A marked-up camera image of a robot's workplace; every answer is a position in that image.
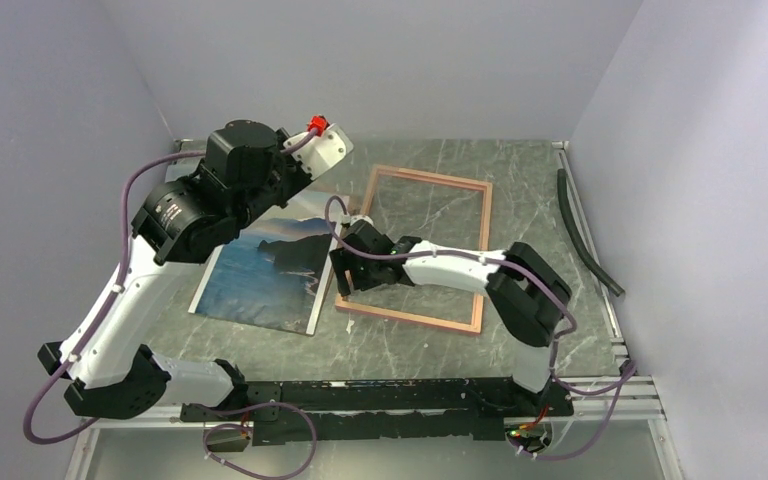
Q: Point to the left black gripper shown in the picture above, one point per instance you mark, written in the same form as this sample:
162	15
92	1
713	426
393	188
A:
302	178

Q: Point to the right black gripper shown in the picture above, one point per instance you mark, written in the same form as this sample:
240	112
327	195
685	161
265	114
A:
361	282

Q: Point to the wooden picture frame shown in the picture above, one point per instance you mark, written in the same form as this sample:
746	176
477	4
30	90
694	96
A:
441	266

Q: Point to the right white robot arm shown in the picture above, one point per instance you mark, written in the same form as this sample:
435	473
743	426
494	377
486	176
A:
530	298

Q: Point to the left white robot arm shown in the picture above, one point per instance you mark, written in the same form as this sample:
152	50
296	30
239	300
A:
245	169

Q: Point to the landscape photo print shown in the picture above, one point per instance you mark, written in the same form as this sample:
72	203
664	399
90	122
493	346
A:
275	275

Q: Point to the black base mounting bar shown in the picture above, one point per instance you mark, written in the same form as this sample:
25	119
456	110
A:
376	426

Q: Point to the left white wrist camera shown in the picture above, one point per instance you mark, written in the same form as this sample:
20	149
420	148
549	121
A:
320	148

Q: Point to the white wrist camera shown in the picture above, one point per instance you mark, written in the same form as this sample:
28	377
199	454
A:
348	220
320	148

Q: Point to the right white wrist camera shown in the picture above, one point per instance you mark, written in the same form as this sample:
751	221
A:
348	220

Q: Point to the aluminium rail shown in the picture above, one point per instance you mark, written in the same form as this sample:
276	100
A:
583	399

